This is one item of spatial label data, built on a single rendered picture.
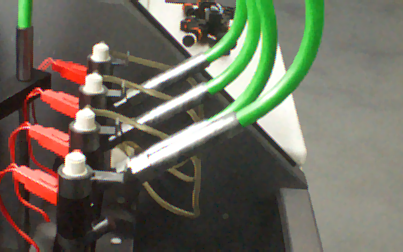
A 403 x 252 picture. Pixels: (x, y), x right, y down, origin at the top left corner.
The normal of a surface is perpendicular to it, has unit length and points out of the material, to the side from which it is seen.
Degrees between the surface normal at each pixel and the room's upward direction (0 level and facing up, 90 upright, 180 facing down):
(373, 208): 0
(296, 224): 0
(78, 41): 90
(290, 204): 0
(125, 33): 90
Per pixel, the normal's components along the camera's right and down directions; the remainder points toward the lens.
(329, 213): 0.09, -0.89
